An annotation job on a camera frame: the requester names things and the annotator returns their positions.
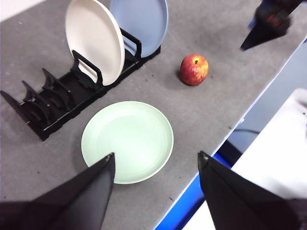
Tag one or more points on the white flat panel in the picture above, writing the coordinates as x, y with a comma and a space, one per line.
275, 148

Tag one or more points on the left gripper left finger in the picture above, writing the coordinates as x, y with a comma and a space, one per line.
72, 203

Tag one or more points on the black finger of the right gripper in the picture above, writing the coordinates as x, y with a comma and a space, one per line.
266, 32

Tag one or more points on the green plate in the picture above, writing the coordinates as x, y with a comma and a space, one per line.
129, 134

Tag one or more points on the blue plate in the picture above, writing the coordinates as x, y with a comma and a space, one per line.
146, 26

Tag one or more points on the cream white plate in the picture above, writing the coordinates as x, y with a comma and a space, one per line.
96, 40

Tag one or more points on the black plate rack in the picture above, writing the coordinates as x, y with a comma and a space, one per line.
60, 105

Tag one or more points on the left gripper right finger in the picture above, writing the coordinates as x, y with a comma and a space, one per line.
239, 203

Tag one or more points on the red yellow apple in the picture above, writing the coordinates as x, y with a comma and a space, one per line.
194, 70

